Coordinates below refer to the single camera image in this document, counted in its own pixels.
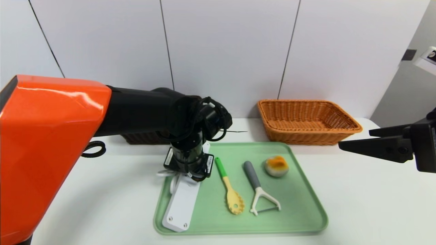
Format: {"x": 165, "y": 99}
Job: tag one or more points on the round bun with orange topping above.
{"x": 276, "y": 167}

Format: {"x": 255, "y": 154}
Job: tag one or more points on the dark brown wicker basket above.
{"x": 143, "y": 137}

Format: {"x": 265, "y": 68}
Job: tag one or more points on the orange wicker basket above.
{"x": 306, "y": 136}

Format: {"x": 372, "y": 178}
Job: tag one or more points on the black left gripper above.
{"x": 188, "y": 162}

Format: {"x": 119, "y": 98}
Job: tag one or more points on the white power strip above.
{"x": 182, "y": 207}

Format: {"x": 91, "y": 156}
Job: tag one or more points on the light green plastic tray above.
{"x": 272, "y": 211}

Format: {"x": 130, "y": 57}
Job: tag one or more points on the black wall bracket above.
{"x": 407, "y": 55}

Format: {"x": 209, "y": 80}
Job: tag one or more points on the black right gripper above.
{"x": 425, "y": 147}

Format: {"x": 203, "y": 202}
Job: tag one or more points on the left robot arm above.
{"x": 51, "y": 136}

